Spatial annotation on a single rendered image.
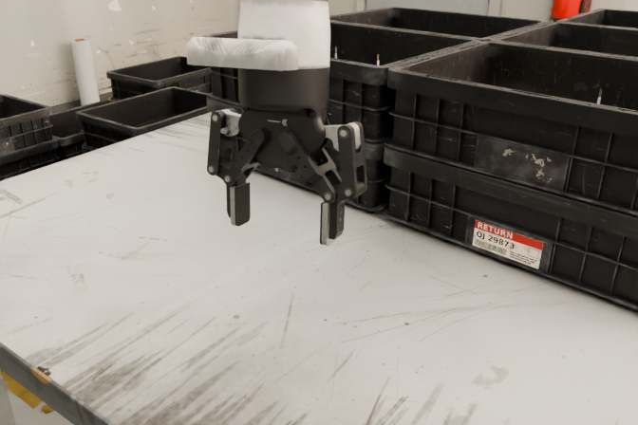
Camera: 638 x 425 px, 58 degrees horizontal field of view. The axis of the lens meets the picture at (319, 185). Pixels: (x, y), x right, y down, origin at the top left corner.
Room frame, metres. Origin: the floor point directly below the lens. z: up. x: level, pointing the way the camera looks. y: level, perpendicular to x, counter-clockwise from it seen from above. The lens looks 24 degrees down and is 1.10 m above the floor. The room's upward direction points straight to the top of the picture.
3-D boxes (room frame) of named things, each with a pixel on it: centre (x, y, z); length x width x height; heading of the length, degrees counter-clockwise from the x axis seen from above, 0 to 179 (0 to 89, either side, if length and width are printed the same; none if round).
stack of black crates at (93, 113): (1.76, 0.52, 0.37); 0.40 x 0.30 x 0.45; 145
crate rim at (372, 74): (1.00, -0.03, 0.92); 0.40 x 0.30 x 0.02; 49
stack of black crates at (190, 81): (2.32, 0.61, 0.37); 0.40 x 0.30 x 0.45; 145
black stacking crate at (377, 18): (1.23, -0.23, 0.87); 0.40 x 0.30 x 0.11; 49
